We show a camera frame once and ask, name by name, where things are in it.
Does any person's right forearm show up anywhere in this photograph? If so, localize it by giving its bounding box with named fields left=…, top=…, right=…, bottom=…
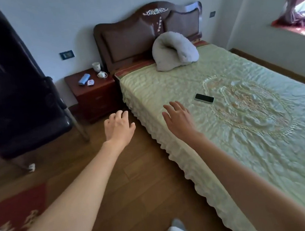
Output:
left=181, top=121, right=305, bottom=231

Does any red-brown wooden nightstand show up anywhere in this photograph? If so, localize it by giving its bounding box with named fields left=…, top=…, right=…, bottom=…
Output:
left=63, top=65, right=127, bottom=126

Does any person's right hand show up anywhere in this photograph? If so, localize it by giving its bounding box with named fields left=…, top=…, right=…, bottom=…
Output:
left=161, top=99, right=200, bottom=145

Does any black chair with metal legs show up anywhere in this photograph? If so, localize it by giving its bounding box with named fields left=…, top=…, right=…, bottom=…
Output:
left=0, top=72, right=94, bottom=176

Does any person's left hand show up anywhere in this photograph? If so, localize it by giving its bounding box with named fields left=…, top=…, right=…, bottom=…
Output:
left=102, top=109, right=139, bottom=153

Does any dark wooden bed headboard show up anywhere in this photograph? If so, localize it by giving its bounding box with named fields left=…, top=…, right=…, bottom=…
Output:
left=91, top=0, right=209, bottom=75

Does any light blue case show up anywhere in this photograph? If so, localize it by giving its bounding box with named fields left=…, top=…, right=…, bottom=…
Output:
left=77, top=73, right=92, bottom=87

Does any red window sill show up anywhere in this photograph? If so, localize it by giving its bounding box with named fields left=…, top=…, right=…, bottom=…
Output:
left=271, top=17, right=305, bottom=41

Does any black smartphone with light case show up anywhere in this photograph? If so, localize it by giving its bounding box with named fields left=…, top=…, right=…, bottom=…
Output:
left=194, top=91, right=215, bottom=106

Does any pale green quilted bedspread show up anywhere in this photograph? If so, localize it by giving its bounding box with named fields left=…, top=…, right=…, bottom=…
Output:
left=112, top=29, right=305, bottom=231

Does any dark wall switch plate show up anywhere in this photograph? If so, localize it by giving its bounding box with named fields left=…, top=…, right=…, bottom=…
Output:
left=59, top=50, right=75, bottom=60

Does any person's left forearm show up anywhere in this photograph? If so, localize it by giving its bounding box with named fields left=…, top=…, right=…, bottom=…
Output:
left=0, top=140, right=136, bottom=231

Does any white folded pillow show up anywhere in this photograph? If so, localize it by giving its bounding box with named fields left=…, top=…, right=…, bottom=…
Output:
left=150, top=28, right=201, bottom=73

